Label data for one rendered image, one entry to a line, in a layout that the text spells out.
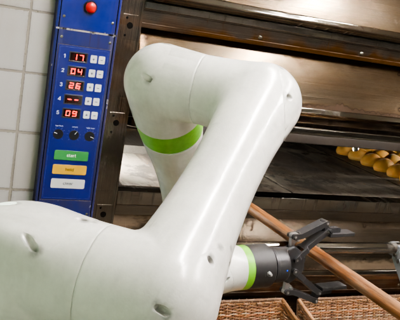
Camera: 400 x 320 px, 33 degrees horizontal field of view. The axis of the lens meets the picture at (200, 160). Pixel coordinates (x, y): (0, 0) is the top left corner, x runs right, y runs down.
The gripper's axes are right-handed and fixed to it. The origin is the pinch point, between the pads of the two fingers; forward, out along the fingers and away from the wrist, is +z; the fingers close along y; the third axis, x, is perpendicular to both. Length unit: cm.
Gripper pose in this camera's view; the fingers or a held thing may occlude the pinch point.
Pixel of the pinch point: (341, 259)
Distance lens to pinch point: 156.9
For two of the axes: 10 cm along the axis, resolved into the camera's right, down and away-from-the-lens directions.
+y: -1.1, 9.8, 1.8
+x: 4.7, 2.1, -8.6
